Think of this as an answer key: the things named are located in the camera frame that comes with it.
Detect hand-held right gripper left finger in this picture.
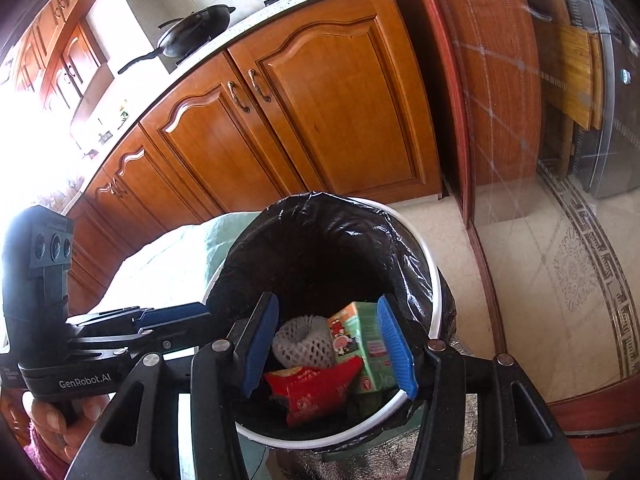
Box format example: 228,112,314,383
67,292,281,480

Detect black wok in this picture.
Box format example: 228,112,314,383
117,4,236,75

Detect white bin black liner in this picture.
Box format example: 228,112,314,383
204,190,459,463

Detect bright kitchen window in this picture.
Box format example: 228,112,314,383
0,60,96,241

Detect green drink carton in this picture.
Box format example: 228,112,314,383
327,301,402,394

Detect red brown door frame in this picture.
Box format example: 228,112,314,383
389,0,477,231

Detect red snack packet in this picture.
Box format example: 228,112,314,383
264,357,364,429

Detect wooden base cabinets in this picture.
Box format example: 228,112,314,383
64,0,444,322

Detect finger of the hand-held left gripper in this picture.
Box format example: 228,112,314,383
75,325,223,363
67,301,214,342

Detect wooden wall cabinets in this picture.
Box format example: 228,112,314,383
0,0,103,113

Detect grey refrigerator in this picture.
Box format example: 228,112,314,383
570,0,640,201

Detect person's left forearm pink sleeve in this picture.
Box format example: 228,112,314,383
22,420,73,480

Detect person's left hand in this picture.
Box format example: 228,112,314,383
22,391,109,461

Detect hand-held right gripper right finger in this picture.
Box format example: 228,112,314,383
376,294,586,480

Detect teal floral tablecloth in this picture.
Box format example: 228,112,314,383
94,211,273,480

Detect bamboo folding chair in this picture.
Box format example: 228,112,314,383
541,0,607,177

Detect white foam fruit net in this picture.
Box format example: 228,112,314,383
272,314,337,369

